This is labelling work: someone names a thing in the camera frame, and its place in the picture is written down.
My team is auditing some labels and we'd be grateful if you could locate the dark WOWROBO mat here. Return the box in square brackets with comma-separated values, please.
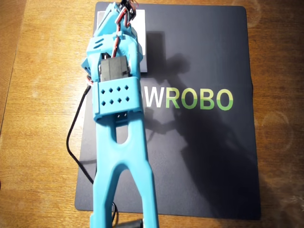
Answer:
[75, 1, 262, 220]

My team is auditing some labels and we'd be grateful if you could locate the teal gripper body with servo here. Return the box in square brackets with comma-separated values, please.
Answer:
[104, 14, 140, 40]

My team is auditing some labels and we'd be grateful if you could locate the black camera cable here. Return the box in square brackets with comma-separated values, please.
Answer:
[66, 84, 119, 228]

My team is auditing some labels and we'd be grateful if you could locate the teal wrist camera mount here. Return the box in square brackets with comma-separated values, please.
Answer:
[81, 59, 94, 75]

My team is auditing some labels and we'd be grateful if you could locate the white open box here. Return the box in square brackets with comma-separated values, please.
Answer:
[96, 9, 148, 73]

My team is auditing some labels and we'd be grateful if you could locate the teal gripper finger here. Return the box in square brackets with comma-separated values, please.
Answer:
[95, 2, 121, 33]

